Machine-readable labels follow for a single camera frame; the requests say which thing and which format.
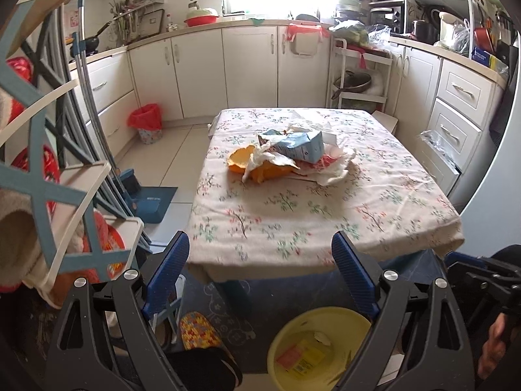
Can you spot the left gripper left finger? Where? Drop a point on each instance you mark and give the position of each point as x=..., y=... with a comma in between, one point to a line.
x=160, y=272

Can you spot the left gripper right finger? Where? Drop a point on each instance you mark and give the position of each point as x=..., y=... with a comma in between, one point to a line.
x=362, y=286

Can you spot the white paper napkin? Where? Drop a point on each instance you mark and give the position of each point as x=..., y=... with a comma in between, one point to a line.
x=331, y=168

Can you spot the orange peel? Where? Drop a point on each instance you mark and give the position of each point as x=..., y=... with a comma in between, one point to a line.
x=259, y=164

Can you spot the blue milk carton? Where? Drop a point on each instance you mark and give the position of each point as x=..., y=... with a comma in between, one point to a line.
x=300, y=146

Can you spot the yellow plastic trash bucket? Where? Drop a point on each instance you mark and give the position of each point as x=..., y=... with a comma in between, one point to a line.
x=314, y=350

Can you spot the red-lined small trash bin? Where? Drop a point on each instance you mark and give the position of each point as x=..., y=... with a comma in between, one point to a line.
x=147, y=121

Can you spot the white kitchen trolley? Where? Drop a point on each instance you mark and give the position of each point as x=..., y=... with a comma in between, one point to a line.
x=345, y=56

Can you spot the right hand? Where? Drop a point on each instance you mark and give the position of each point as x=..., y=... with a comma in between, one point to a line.
x=493, y=349

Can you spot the blue dustpan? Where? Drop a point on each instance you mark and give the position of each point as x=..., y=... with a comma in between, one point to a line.
x=149, y=203

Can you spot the dark floor mat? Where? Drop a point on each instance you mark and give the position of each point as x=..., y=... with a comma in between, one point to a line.
x=272, y=304

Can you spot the floral tablecloth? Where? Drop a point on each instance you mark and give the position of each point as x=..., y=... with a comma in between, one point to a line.
x=387, y=204

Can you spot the colourful left slipper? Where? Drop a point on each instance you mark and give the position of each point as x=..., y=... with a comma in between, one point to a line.
x=209, y=364

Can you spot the blue white folding rack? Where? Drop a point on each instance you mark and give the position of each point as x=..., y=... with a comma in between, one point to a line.
x=62, y=205

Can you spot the small white stool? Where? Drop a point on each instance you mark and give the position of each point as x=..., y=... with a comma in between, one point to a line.
x=387, y=121

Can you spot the wok on trolley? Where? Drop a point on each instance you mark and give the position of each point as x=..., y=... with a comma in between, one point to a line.
x=354, y=82

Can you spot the black frying pan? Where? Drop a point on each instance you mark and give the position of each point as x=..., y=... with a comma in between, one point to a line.
x=88, y=45

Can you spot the red basin with lid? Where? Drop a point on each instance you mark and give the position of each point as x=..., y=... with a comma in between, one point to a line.
x=201, y=16

